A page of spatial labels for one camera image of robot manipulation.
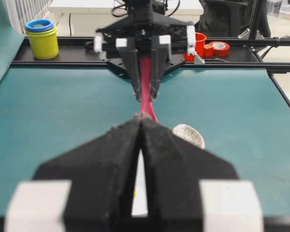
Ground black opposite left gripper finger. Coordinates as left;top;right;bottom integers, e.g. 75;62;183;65
150;35;172;99
116;38;141;101

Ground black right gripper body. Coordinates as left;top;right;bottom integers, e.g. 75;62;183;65
93;9;196;60

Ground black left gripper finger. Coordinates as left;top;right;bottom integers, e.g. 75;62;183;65
141;119;264;232
4;120;141;232

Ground red spoon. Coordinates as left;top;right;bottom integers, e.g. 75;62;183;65
140;57;157;122

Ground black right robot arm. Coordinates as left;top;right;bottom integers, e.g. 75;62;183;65
94;0;264;232

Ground small red block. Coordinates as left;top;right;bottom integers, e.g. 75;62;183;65
203;44;214;58

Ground white bowl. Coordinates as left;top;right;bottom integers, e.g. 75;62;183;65
172;124;205;149

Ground red plastic cup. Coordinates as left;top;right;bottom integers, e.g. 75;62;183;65
184;32;207;62

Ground red tape roll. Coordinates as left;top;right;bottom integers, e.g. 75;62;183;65
209;41;230;57

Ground white desk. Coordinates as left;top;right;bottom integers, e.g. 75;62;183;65
48;0;204;37

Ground stacked yellow-green blue cups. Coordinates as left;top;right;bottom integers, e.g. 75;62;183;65
25;19;58;59

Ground silver corner bracket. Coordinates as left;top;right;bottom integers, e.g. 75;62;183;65
194;51;205;65

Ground black aluminium frame rail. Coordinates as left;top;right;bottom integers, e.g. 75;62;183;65
11;37;290;73

